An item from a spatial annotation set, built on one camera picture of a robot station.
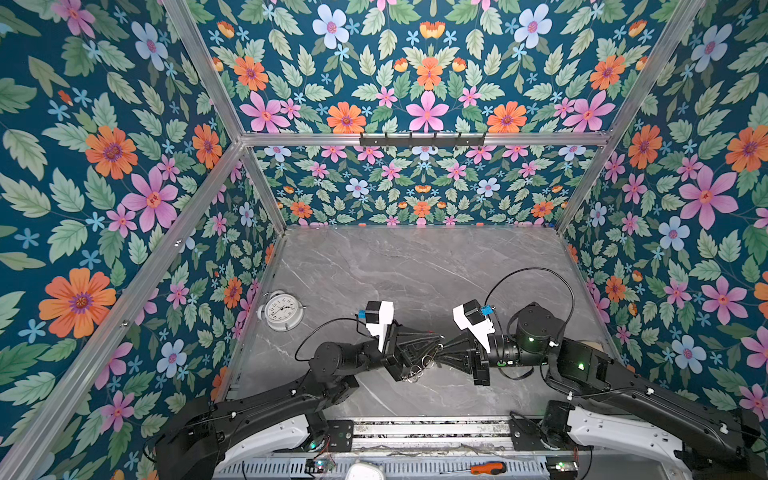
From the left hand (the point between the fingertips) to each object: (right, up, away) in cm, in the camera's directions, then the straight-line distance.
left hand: (438, 343), depth 50 cm
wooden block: (+50, -12, +38) cm, 64 cm away
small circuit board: (-25, -35, +20) cm, 48 cm away
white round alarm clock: (-45, -3, +43) cm, 62 cm away
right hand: (0, -4, +5) cm, 6 cm away
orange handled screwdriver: (+14, -34, +18) cm, 41 cm away
